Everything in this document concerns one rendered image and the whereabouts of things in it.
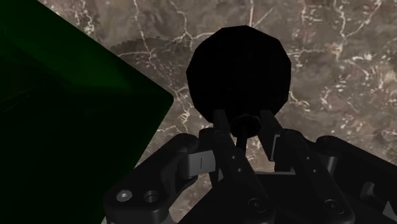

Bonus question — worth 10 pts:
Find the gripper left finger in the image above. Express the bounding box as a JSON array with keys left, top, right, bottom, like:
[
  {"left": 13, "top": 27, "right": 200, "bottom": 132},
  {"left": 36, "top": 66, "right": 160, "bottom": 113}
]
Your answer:
[{"left": 102, "top": 109, "right": 275, "bottom": 224}]

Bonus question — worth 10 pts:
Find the dark green flat box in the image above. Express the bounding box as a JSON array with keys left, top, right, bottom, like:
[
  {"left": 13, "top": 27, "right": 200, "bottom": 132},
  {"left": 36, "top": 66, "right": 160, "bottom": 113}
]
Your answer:
[{"left": 0, "top": 0, "right": 175, "bottom": 224}]

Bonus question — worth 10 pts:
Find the black round knobbed object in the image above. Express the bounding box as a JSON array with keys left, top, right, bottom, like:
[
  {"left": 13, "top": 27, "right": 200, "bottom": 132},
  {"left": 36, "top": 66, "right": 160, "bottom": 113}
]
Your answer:
[{"left": 185, "top": 25, "right": 292, "bottom": 153}]

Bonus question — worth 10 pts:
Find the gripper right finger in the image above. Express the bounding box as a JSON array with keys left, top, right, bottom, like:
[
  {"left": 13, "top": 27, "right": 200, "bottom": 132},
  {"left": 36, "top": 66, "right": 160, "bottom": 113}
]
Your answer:
[{"left": 260, "top": 109, "right": 397, "bottom": 224}]

